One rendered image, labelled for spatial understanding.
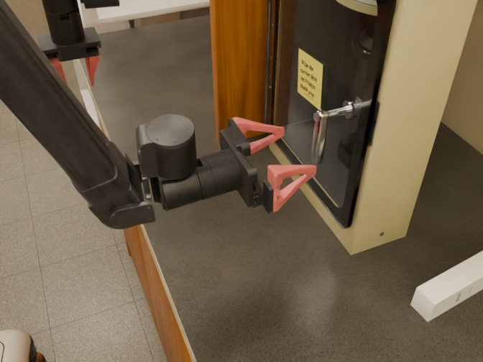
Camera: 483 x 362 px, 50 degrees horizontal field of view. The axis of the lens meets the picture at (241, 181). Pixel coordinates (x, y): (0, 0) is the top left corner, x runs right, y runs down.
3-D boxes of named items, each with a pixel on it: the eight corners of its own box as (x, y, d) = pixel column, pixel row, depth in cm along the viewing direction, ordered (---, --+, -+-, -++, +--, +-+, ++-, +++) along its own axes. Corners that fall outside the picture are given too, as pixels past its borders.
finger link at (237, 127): (277, 104, 75) (218, 120, 73) (300, 130, 70) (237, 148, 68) (277, 141, 80) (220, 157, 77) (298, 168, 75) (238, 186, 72)
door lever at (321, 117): (346, 160, 76) (337, 150, 78) (355, 105, 70) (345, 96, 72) (314, 169, 75) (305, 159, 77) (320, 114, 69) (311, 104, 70)
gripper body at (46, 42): (102, 50, 92) (95, 10, 87) (43, 60, 89) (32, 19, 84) (95, 35, 96) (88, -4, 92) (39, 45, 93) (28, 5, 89)
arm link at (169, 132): (106, 182, 70) (111, 230, 65) (88, 116, 62) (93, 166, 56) (191, 166, 72) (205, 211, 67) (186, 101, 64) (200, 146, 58)
